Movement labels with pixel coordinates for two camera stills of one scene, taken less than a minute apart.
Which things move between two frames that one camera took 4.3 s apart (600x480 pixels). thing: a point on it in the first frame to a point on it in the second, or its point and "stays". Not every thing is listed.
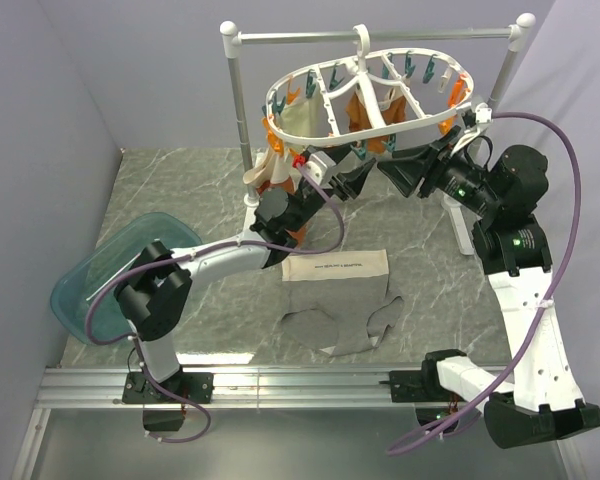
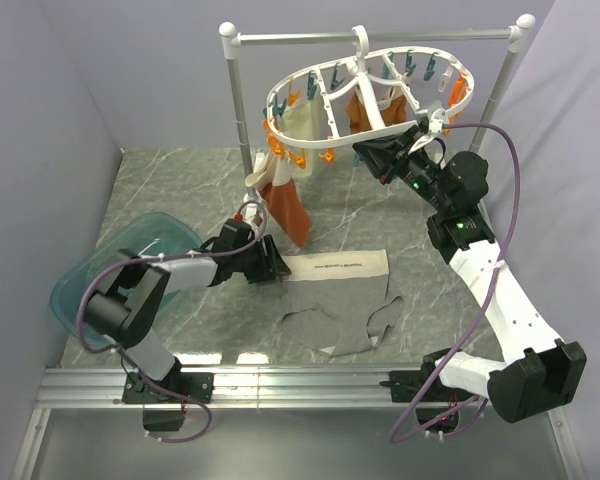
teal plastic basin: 75,287 stays
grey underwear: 352,310 stays
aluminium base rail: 101,387 stays
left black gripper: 352,185 to 270,265
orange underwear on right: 392,107 stays
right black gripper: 439,160 to 381,160
